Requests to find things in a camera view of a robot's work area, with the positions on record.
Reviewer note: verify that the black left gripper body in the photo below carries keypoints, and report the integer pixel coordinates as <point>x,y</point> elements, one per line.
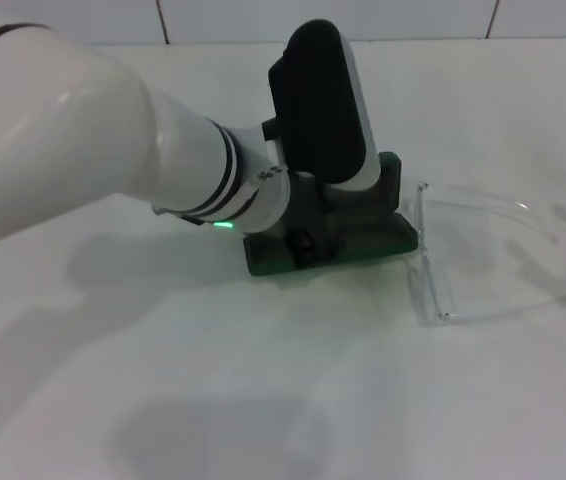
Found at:
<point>305,245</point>

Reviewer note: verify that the clear plastic glasses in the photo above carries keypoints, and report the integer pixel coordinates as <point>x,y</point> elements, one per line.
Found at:
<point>422,220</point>

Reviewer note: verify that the dark green glasses case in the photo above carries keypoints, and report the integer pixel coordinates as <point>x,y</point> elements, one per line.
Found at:
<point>373,245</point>

